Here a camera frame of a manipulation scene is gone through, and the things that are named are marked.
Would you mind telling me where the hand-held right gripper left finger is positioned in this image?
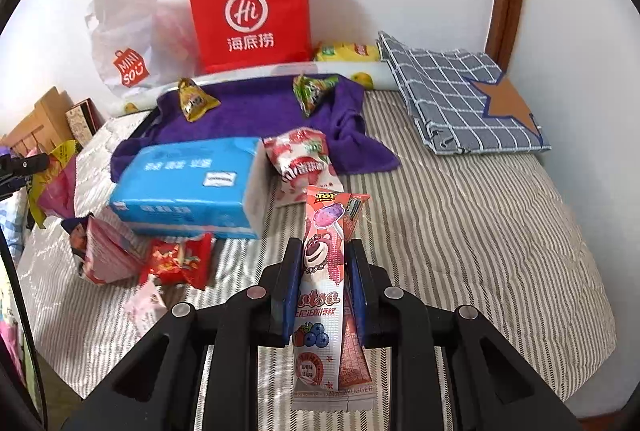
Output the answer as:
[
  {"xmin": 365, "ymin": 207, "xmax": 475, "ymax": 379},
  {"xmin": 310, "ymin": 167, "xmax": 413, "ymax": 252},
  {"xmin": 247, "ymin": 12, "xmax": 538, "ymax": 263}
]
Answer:
[{"xmin": 60, "ymin": 236, "xmax": 306, "ymax": 431}]

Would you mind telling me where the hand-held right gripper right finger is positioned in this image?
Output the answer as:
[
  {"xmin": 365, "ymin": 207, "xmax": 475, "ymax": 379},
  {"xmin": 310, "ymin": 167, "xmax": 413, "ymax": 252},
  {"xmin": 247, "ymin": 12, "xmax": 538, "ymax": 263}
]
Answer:
[{"xmin": 347, "ymin": 238, "xmax": 583, "ymax": 431}]

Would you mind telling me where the pink bear snack stick packet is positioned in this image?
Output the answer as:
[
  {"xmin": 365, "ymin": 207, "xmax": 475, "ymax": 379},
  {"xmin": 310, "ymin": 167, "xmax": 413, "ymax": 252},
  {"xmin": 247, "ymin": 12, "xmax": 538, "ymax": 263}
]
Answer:
[{"xmin": 290, "ymin": 184, "xmax": 377, "ymax": 413}]

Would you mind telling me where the red snack stick packet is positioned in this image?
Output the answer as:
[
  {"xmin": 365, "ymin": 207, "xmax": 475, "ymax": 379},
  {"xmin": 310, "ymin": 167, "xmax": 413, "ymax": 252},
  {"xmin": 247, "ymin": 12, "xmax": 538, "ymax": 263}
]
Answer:
[{"xmin": 337, "ymin": 193, "xmax": 374, "ymax": 387}]

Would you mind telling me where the pale pink snack packet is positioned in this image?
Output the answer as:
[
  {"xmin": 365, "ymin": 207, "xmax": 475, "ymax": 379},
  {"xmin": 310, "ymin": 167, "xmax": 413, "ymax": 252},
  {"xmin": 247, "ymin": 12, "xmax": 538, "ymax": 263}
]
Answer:
[{"xmin": 122, "ymin": 278, "xmax": 169, "ymax": 338}]

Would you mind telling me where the red white strawberry snack bag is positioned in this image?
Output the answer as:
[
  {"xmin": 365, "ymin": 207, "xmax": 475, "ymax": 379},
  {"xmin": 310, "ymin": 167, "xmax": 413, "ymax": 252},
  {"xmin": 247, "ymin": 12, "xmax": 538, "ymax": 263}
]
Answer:
[{"xmin": 262, "ymin": 126, "xmax": 343, "ymax": 207}]

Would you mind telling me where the blue tissue pack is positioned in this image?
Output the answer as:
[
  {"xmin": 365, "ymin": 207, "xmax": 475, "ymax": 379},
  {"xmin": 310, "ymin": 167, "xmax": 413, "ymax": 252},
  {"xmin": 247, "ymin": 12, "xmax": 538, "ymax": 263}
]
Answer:
[{"xmin": 109, "ymin": 136, "xmax": 271, "ymax": 239}]

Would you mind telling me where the large pink snack bag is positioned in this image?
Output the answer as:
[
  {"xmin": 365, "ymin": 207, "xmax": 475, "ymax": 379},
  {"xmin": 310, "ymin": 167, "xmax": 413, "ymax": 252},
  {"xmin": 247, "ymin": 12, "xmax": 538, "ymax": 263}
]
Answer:
[{"xmin": 74, "ymin": 214, "xmax": 151, "ymax": 286}]

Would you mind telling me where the purple towel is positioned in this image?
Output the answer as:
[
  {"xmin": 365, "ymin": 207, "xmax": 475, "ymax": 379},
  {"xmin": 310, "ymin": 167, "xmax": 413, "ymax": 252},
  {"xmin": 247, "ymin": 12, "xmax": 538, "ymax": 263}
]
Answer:
[{"xmin": 110, "ymin": 74, "xmax": 401, "ymax": 179}]

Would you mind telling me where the green triangular snack packet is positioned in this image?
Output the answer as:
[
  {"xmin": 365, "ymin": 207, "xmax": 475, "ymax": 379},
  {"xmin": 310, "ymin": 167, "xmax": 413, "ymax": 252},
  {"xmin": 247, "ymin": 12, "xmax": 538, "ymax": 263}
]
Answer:
[{"xmin": 292, "ymin": 72, "xmax": 341, "ymax": 118}]

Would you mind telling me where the yellow brown triangular snack packet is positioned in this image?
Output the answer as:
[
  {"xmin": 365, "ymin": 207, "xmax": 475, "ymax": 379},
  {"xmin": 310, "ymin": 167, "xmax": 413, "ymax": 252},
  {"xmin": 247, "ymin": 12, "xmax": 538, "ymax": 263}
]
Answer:
[{"xmin": 177, "ymin": 78, "xmax": 221, "ymax": 122}]

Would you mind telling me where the white fruit print bolster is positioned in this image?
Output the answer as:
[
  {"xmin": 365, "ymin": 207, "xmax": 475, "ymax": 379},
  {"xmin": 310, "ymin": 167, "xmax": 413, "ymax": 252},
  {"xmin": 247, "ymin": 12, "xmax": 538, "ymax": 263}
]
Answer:
[{"xmin": 110, "ymin": 60, "xmax": 396, "ymax": 116}]

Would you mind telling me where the grey plaid star cloth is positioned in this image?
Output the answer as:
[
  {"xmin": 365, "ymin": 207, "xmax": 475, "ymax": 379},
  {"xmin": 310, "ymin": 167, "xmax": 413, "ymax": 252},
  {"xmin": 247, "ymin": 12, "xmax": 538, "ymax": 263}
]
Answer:
[{"xmin": 376, "ymin": 30, "xmax": 552, "ymax": 156}]

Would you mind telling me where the yellow green packet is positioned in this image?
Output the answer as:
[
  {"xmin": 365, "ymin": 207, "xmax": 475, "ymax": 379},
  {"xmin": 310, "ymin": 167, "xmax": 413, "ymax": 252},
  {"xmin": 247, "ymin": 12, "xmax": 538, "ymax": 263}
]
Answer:
[{"xmin": 314, "ymin": 41, "xmax": 382, "ymax": 63}]

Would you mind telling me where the yellow pink snack bag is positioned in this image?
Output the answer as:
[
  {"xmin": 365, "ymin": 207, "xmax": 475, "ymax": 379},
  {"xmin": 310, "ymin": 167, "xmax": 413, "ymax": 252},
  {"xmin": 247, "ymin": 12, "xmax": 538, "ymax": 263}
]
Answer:
[{"xmin": 27, "ymin": 140, "xmax": 78, "ymax": 229}]

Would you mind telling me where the patterned box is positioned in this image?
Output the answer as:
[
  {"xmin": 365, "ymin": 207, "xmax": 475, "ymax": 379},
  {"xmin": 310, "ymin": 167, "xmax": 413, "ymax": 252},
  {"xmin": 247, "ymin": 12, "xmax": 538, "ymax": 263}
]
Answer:
[{"xmin": 65, "ymin": 98, "xmax": 105, "ymax": 149}]

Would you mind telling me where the black tripod stand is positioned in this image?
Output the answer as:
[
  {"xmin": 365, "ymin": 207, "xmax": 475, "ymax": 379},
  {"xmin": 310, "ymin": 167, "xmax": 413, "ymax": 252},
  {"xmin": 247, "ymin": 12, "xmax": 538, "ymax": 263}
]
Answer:
[{"xmin": 0, "ymin": 152, "xmax": 52, "ymax": 417}]

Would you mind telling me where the white plastic bag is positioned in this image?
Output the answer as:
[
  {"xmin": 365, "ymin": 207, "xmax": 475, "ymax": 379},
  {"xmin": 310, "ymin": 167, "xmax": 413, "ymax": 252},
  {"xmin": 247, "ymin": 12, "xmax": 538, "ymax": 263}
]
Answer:
[{"xmin": 82, "ymin": 0, "xmax": 201, "ymax": 99}]

